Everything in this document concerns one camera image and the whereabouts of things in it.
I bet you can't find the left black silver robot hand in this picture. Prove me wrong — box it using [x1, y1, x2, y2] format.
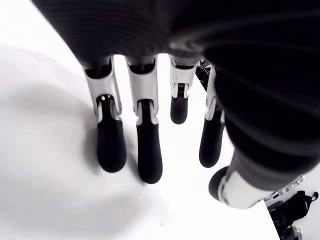
[31, 0, 320, 211]

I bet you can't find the standing person in black trousers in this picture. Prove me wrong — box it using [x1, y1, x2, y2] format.
[267, 190, 320, 240]

